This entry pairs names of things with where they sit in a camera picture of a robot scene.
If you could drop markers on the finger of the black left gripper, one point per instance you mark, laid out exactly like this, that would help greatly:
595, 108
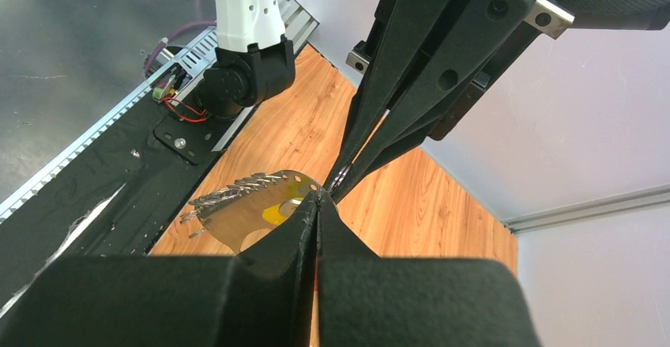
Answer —
458, 47
397, 34

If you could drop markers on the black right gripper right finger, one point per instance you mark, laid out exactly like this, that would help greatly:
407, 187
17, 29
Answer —
368, 300

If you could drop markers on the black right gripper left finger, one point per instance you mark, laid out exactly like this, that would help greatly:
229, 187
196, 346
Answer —
261, 297

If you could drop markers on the metal keyring plate with spring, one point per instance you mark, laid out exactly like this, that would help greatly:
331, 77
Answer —
234, 212

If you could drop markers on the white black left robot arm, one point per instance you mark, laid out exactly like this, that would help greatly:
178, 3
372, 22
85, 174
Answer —
254, 59

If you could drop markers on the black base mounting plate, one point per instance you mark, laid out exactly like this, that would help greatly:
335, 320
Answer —
116, 197

